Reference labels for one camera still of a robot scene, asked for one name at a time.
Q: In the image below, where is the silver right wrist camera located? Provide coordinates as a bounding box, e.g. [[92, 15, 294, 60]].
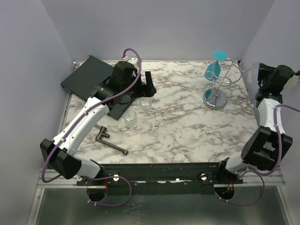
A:
[[286, 71, 300, 87]]

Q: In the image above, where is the dark metal T-handle tool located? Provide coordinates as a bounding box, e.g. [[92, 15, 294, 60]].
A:
[[95, 126, 129, 156]]

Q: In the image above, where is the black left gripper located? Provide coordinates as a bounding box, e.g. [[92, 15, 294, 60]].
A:
[[122, 71, 157, 98]]

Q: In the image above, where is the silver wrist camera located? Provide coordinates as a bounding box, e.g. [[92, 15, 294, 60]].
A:
[[122, 55, 139, 70], [286, 71, 300, 87]]

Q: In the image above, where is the aluminium extrusion frame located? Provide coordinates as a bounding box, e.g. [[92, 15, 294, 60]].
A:
[[25, 61, 106, 225]]

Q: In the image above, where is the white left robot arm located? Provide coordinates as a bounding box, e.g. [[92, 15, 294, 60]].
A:
[[40, 56, 156, 185]]

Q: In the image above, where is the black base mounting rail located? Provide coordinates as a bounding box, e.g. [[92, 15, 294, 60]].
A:
[[77, 161, 244, 196]]

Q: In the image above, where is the dark grey flat box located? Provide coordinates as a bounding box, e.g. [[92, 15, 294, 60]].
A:
[[60, 55, 141, 121]]

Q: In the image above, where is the blue wine glass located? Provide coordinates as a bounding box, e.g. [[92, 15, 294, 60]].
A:
[[203, 50, 227, 100]]

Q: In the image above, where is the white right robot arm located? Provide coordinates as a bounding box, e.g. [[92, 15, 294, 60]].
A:
[[215, 63, 295, 184]]

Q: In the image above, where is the clear ribbed wine glass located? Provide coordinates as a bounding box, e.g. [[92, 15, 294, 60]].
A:
[[139, 97, 152, 113]]

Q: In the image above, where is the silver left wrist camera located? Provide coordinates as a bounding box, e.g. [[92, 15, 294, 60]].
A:
[[122, 55, 139, 70]]

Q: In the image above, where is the chrome wine glass rack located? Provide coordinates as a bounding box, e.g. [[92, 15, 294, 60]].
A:
[[202, 58, 241, 110]]

